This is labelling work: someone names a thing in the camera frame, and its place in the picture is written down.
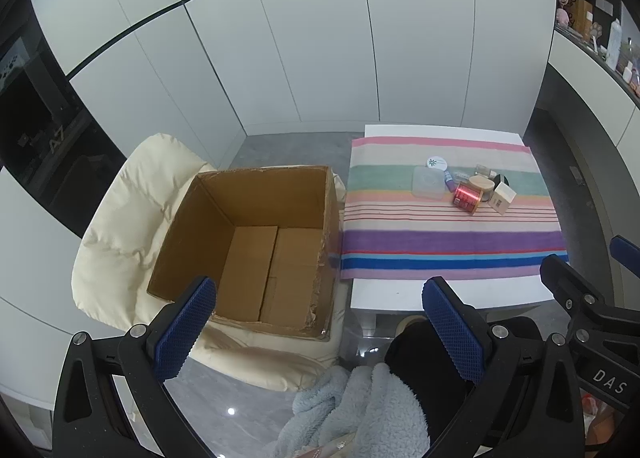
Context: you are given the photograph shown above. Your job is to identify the brown box on shelf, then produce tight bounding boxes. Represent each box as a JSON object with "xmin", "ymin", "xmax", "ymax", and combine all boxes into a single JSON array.
[{"xmin": 571, "ymin": 0, "xmax": 596, "ymax": 36}]

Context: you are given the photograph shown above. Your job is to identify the brown cardboard box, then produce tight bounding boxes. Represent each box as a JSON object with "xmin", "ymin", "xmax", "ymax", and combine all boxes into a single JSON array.
[{"xmin": 146, "ymin": 165, "xmax": 342, "ymax": 341}]

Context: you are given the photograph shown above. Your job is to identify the black glass cabinet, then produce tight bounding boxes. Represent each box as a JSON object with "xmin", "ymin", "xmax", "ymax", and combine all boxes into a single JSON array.
[{"xmin": 0, "ymin": 0, "xmax": 126, "ymax": 239}]

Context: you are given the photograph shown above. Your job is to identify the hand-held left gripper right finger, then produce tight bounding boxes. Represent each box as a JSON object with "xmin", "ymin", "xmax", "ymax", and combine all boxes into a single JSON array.
[{"xmin": 421, "ymin": 276, "xmax": 586, "ymax": 458}]

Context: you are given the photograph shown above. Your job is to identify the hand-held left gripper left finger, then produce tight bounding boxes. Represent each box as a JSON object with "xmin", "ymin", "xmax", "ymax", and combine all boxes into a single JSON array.
[{"xmin": 52, "ymin": 276, "xmax": 221, "ymax": 458}]

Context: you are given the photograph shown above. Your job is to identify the tall white bottle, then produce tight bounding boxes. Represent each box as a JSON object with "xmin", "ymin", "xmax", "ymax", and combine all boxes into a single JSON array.
[{"xmin": 606, "ymin": 18, "xmax": 622, "ymax": 63}]

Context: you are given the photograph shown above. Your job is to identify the cream padded chair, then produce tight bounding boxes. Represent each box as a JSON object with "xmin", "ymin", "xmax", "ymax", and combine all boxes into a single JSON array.
[{"xmin": 71, "ymin": 133, "xmax": 351, "ymax": 393}]

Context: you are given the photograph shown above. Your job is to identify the white table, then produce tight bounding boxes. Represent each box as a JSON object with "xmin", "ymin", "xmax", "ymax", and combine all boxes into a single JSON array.
[{"xmin": 348, "ymin": 124, "xmax": 551, "ymax": 333}]

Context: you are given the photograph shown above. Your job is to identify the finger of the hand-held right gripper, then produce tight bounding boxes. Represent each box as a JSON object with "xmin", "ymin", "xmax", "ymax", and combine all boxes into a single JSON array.
[
  {"xmin": 609, "ymin": 235, "xmax": 640, "ymax": 283},
  {"xmin": 539, "ymin": 254, "xmax": 608, "ymax": 333}
]

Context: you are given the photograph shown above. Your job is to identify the white cube box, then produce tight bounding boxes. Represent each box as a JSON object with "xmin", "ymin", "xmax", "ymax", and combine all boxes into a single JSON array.
[{"xmin": 491, "ymin": 183, "xmax": 517, "ymax": 215}]

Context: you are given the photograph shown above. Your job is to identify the striped colourful cloth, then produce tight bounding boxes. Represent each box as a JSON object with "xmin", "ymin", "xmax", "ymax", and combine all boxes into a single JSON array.
[{"xmin": 339, "ymin": 136, "xmax": 570, "ymax": 282}]

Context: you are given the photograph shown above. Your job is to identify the translucent plastic case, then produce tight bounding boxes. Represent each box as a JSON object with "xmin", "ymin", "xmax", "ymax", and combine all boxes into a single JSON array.
[{"xmin": 412, "ymin": 166, "xmax": 445, "ymax": 199}]

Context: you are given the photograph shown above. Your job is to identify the red jar gold lid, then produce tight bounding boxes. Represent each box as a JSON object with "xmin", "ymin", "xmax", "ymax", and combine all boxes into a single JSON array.
[{"xmin": 452, "ymin": 183, "xmax": 482, "ymax": 213}]

